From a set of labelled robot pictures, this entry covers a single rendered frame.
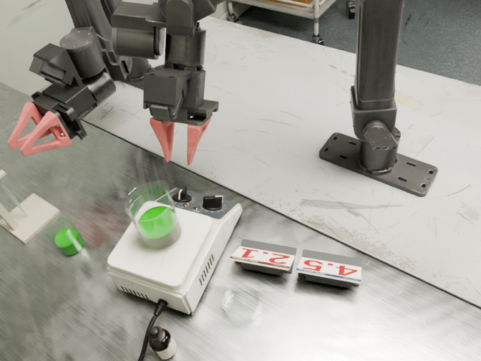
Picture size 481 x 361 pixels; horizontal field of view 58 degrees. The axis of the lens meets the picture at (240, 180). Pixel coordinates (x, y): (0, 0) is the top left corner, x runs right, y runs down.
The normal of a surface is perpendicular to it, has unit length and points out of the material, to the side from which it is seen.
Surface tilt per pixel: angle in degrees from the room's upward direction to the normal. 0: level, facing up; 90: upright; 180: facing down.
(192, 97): 61
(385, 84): 81
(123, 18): 92
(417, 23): 0
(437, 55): 0
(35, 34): 90
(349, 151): 0
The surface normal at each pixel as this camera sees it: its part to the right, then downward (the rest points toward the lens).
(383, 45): -0.03, 0.76
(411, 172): -0.11, -0.65
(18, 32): 0.81, 0.37
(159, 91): -0.17, 0.35
